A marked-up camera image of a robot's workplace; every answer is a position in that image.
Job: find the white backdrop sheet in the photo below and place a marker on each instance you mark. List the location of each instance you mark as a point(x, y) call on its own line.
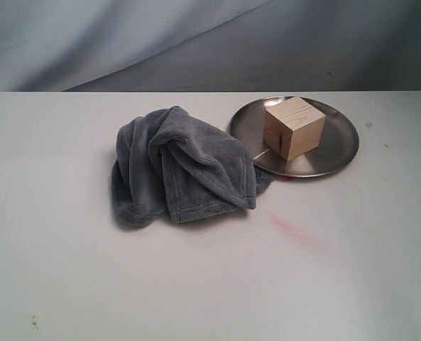
point(216, 46)

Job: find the pale wooden cube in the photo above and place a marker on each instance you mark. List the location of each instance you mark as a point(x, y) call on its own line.
point(293, 127)

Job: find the grey fleece cloth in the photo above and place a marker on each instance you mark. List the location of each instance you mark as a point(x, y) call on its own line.
point(169, 162)

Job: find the round steel plate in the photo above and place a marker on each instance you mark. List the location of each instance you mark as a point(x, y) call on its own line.
point(338, 145)

